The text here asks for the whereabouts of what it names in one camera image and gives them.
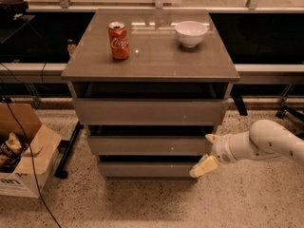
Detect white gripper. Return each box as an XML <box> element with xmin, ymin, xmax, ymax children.
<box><xmin>189</xmin><ymin>134</ymin><xmax>237</xmax><ymax>178</ymax></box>

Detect grey bottom drawer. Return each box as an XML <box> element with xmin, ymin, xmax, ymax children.
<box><xmin>98</xmin><ymin>155</ymin><xmax>200</xmax><ymax>178</ymax></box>

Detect grey drawer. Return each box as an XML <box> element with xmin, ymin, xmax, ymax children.
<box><xmin>72</xmin><ymin>83</ymin><xmax>230</xmax><ymax>126</ymax></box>
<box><xmin>98</xmin><ymin>155</ymin><xmax>200</xmax><ymax>178</ymax></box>
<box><xmin>87</xmin><ymin>125</ymin><xmax>214</xmax><ymax>155</ymax></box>

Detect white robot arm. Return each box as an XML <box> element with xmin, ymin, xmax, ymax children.
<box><xmin>189</xmin><ymin>120</ymin><xmax>304</xmax><ymax>178</ymax></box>

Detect grey drawer cabinet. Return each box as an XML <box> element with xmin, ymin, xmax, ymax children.
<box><xmin>62</xmin><ymin>9</ymin><xmax>239</xmax><ymax>180</ymax></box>

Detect grey middle drawer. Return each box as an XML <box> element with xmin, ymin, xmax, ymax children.
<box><xmin>87</xmin><ymin>125</ymin><xmax>214</xmax><ymax>155</ymax></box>

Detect grey top drawer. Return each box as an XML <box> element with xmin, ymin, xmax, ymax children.
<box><xmin>72</xmin><ymin>83</ymin><xmax>230</xmax><ymax>126</ymax></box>

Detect black office chair base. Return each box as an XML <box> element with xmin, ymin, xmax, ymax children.
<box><xmin>275</xmin><ymin>105</ymin><xmax>304</xmax><ymax>123</ymax></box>

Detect white bowl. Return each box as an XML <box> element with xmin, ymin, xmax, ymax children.
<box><xmin>175</xmin><ymin>21</ymin><xmax>208</xmax><ymax>48</ymax></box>

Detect orange soda can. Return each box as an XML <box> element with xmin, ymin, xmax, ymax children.
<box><xmin>108</xmin><ymin>22</ymin><xmax>129</xmax><ymax>60</ymax></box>

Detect black table leg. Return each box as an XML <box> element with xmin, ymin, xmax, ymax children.
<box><xmin>54</xmin><ymin>123</ymin><xmax>84</xmax><ymax>180</ymax></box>

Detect small bottle behind cabinet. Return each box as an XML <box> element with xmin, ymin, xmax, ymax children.
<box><xmin>67</xmin><ymin>39</ymin><xmax>77</xmax><ymax>55</ymax></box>

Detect cardboard box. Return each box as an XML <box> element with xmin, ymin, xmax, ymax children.
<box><xmin>0</xmin><ymin>103</ymin><xmax>62</xmax><ymax>198</ymax></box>

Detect snack bags in box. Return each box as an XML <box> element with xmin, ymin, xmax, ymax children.
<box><xmin>0</xmin><ymin>132</ymin><xmax>23</xmax><ymax>173</ymax></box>

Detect black bag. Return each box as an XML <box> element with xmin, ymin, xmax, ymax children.
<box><xmin>0</xmin><ymin>0</ymin><xmax>29</xmax><ymax>23</ymax></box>

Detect black cable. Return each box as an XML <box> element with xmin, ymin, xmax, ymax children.
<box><xmin>0</xmin><ymin>62</ymin><xmax>63</xmax><ymax>228</ymax></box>

